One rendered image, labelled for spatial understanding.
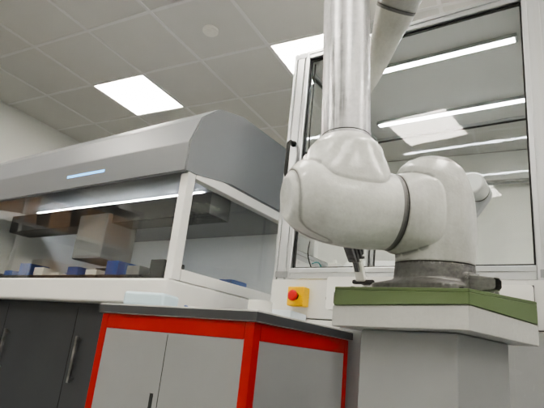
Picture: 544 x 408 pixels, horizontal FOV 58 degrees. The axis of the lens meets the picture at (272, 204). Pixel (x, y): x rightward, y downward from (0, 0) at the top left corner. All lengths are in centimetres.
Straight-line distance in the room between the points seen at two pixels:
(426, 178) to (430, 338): 30
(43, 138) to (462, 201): 527
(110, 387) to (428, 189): 110
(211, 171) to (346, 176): 139
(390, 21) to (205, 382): 103
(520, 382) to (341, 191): 95
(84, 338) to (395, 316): 177
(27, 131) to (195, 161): 381
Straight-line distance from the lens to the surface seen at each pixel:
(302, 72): 230
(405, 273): 98
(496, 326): 93
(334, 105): 100
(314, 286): 188
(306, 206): 88
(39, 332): 274
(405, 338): 94
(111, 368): 163
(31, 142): 581
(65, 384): 251
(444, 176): 100
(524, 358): 164
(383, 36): 133
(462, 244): 99
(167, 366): 146
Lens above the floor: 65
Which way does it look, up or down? 17 degrees up
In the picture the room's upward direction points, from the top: 6 degrees clockwise
